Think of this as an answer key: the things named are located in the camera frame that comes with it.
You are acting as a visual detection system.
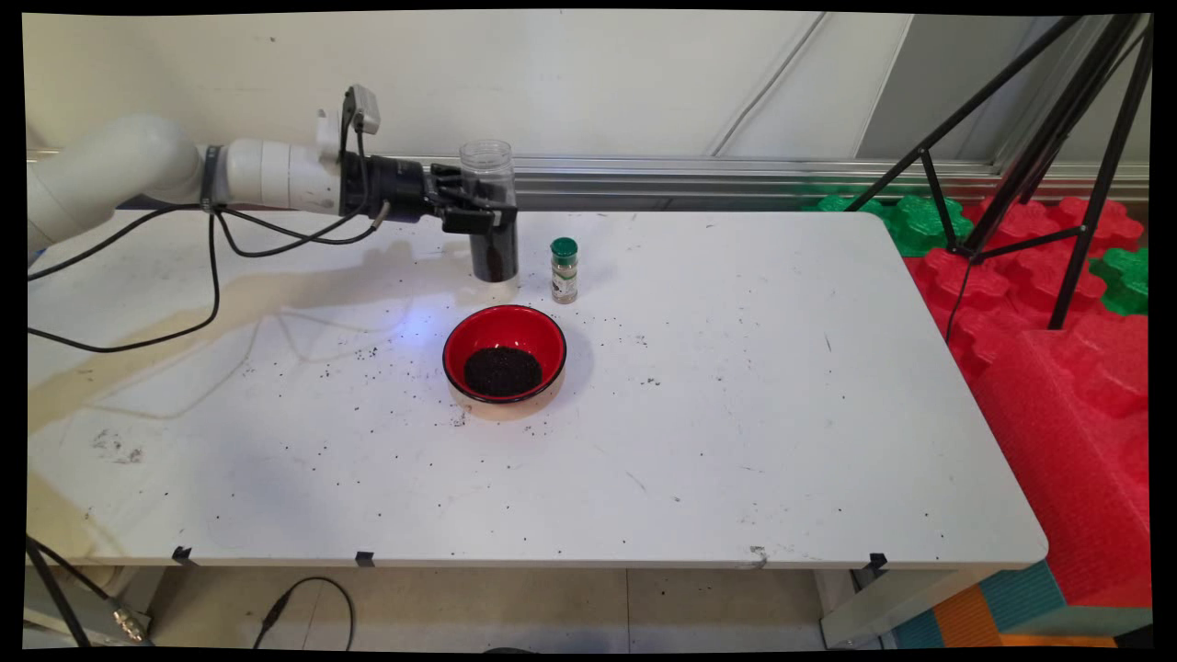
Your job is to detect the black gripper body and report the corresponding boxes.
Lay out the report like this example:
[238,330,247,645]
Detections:
[340,154,435,223]

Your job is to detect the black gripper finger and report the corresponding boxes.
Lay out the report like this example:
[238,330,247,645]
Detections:
[429,164,489,200]
[442,205,517,234]

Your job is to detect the clear jar with black granules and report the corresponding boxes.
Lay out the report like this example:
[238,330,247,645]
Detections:
[458,140,520,283]

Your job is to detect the green-capped spice bottle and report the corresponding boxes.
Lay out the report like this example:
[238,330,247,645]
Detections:
[550,237,580,305]

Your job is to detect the red bowl with black rim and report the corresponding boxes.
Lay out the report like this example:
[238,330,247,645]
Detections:
[442,304,568,405]

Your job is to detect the black granule pile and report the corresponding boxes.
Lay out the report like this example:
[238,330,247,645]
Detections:
[463,346,543,398]

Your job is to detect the large green foam puzzle piece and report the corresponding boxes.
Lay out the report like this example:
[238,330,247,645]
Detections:
[805,193,974,258]

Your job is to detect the red foam puzzle pieces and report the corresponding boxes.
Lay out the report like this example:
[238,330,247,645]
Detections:
[903,196,1147,387]

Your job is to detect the grey table leg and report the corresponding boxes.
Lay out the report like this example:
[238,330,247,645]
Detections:
[821,568,999,649]

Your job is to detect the black tripod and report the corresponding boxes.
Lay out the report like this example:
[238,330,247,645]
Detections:
[844,14,1153,346]

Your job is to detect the orange foam mat tile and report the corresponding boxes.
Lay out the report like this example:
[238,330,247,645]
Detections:
[933,584,1005,649]

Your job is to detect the large red foam block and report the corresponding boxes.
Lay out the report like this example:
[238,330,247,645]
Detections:
[970,313,1152,608]

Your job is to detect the small green foam puzzle piece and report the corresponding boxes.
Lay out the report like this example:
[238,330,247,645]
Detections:
[1090,246,1150,316]

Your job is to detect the teal foam mat tile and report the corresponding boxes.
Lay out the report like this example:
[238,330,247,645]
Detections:
[897,561,1068,649]

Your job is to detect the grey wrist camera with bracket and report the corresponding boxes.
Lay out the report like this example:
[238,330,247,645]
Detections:
[315,85,383,176]

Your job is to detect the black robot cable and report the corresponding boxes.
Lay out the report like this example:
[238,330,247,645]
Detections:
[28,87,369,281]
[28,202,392,354]

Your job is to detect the aluminium rail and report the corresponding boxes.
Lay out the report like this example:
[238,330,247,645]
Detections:
[28,150,1150,212]

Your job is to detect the white wall cable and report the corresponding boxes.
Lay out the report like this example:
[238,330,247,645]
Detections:
[708,14,833,157]

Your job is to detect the black floor cable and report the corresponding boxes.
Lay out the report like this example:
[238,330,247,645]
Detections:
[253,576,355,652]

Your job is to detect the black cable with metal connector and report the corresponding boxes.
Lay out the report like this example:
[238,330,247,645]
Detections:
[26,536,150,647]

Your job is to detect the grey table frame beam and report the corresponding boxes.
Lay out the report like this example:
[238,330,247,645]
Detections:
[23,568,153,646]

